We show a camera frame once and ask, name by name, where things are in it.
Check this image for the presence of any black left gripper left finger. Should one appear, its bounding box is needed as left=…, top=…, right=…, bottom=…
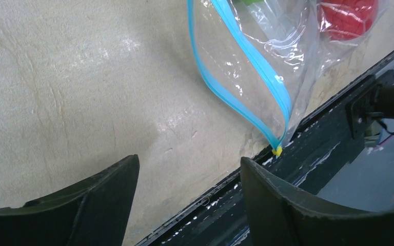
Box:
left=0, top=155, right=140, bottom=245

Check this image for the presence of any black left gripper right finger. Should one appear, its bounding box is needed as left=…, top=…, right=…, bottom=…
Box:
left=240, top=157, right=394, bottom=245

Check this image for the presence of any clear zip top bag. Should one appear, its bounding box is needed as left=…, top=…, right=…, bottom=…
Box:
left=187, top=1, right=388, bottom=156

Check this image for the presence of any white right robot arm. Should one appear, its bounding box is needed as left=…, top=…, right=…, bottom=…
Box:
left=346, top=70, right=394, bottom=139

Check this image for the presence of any red fake tomato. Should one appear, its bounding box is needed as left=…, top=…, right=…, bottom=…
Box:
left=318, top=0, right=379, bottom=41

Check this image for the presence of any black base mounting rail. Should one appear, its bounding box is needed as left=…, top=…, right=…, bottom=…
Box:
left=140, top=50, right=394, bottom=245

